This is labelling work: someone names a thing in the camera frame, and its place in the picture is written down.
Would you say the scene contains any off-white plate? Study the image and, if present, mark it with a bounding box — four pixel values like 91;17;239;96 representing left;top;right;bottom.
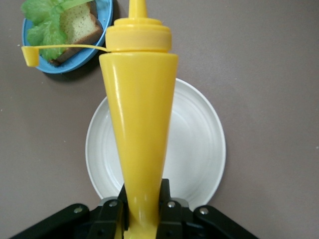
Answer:
85;78;227;209

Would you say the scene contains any brown crust bread slice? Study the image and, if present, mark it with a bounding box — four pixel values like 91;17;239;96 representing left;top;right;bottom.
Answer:
48;0;104;67

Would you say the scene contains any yellow squeeze bottle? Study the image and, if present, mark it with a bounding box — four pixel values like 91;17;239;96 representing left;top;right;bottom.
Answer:
21;0;179;239

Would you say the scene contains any green lettuce leaf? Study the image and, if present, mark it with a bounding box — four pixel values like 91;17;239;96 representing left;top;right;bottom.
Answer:
19;0;94;62

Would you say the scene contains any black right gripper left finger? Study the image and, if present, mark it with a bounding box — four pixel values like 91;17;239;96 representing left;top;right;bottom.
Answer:
9;186;129;239

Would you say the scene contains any blue plate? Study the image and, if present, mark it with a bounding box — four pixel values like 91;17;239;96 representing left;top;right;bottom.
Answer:
21;0;114;75

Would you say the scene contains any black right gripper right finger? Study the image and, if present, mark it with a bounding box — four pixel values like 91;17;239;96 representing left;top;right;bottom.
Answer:
156;178;260;239

